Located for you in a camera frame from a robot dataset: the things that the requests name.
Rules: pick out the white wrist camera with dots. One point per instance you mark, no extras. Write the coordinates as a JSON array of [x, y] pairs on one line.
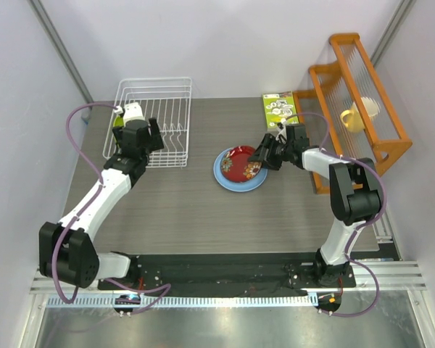
[[130, 112], [281, 135]]

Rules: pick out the light blue plate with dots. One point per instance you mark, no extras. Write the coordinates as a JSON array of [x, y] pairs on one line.
[[238, 187]]

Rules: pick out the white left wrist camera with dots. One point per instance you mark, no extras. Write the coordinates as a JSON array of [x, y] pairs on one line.
[[130, 112]]

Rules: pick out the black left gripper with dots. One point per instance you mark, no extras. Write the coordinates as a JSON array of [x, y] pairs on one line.
[[154, 140]]

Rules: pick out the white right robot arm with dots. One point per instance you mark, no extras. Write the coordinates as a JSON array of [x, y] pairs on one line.
[[356, 194]]

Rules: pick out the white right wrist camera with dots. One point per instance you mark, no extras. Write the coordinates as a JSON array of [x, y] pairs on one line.
[[281, 135]]

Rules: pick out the lime green plate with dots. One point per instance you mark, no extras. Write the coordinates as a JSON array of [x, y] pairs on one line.
[[118, 121]]

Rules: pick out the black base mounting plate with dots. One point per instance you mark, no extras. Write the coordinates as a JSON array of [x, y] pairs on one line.
[[229, 275]]

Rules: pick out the yellow mug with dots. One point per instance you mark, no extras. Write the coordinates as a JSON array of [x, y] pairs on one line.
[[351, 118]]

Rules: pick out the aluminium rail frame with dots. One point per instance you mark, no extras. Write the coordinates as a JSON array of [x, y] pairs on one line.
[[234, 300]]

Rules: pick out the white wire dish rack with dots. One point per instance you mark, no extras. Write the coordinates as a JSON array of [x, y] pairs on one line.
[[168, 100]]

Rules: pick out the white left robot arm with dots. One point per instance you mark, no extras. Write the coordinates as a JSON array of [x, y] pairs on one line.
[[66, 248]]

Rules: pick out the red floral plate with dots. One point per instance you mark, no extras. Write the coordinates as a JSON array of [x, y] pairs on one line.
[[235, 165]]

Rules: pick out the green picture book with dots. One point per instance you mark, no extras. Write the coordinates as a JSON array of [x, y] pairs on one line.
[[278, 107]]

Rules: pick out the orange wooden shelf rack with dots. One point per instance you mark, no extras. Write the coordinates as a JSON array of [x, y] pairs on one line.
[[332, 88]]

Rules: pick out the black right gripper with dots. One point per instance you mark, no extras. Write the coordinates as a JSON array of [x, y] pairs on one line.
[[267, 142]]

